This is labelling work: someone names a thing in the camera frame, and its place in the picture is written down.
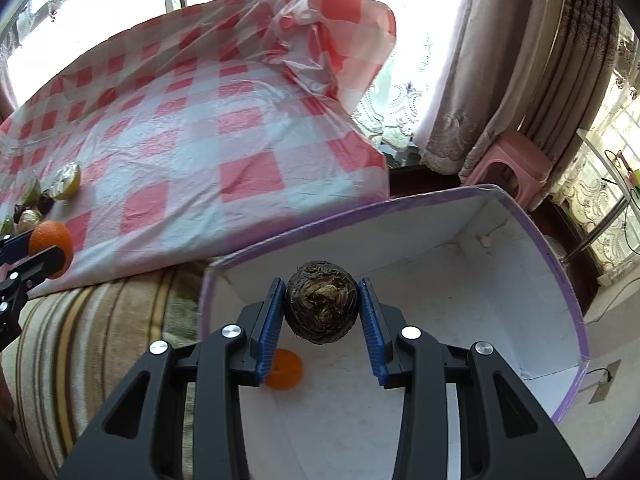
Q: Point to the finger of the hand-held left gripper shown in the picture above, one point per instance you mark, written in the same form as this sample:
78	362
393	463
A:
15	246
37	266

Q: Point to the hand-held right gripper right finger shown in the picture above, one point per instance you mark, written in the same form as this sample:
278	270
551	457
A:
372	332

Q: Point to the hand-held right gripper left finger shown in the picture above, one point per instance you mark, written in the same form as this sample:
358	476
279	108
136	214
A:
267	332

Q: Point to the whole orange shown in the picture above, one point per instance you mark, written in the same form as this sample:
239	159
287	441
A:
50	237

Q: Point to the orange half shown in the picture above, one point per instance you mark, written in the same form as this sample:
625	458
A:
286	371

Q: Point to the dark brown water chestnut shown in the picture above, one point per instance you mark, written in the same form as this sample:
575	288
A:
45	203
19	214
321	305

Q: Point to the plastic-wrapped green melon half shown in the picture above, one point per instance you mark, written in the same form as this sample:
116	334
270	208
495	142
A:
67	183
31	191

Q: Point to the white box with purple edge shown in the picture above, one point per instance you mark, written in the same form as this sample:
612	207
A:
450	285

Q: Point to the plastic-wrapped melon piece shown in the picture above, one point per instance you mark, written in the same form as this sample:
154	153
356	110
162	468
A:
28	220

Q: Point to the striped beige blanket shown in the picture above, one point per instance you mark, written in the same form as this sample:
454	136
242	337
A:
100	325

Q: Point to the red white checked plastic tablecloth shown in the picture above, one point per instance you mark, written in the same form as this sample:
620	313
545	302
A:
200	135

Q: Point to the pink plastic stool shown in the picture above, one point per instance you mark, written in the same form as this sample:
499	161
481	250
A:
510	156

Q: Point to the white lace curtain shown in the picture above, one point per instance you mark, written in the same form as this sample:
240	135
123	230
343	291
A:
395	105

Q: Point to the metal floor socket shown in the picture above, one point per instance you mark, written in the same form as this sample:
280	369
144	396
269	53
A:
604	382

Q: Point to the glass side table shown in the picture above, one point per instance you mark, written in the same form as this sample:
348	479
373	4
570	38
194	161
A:
612	170

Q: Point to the brown patterned curtain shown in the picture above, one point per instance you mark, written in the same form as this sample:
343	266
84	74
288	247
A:
525	60

